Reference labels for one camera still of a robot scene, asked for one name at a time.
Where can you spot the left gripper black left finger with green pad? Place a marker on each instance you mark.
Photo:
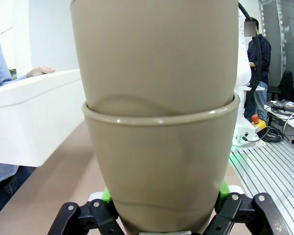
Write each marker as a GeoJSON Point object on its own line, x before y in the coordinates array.
{"type": "Point", "coordinates": [93, 215]}

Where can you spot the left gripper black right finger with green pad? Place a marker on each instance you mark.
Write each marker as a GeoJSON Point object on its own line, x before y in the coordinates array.
{"type": "Point", "coordinates": [237, 215]}

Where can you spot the tall brown plastic cup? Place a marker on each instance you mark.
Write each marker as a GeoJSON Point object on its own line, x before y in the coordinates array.
{"type": "Point", "coordinates": [161, 159]}
{"type": "Point", "coordinates": [156, 49]}

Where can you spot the white plastic basket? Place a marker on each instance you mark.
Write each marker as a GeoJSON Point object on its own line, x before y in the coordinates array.
{"type": "Point", "coordinates": [27, 122]}

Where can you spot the person's left forearm blue sleeve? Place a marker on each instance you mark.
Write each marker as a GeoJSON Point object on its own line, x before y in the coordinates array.
{"type": "Point", "coordinates": [14, 79]}

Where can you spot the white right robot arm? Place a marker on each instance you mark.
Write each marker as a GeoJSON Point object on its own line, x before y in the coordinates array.
{"type": "Point", "coordinates": [242, 73]}

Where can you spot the person's left hand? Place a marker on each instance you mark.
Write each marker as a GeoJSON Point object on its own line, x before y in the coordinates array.
{"type": "Point", "coordinates": [40, 71]}

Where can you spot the red yellow emergency stop button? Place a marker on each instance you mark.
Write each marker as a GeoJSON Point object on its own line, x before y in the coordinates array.
{"type": "Point", "coordinates": [256, 120]}

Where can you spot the black device on side table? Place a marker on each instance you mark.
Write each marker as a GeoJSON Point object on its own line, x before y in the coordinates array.
{"type": "Point", "coordinates": [281, 105]}

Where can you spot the black chair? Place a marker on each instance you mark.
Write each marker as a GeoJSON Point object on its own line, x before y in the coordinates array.
{"type": "Point", "coordinates": [287, 85]}

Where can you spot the person in dark shirt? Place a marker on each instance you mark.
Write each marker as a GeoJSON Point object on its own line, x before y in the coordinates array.
{"type": "Point", "coordinates": [263, 56]}

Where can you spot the aluminium slotted base plate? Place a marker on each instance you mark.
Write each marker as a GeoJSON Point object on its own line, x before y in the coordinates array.
{"type": "Point", "coordinates": [267, 183]}

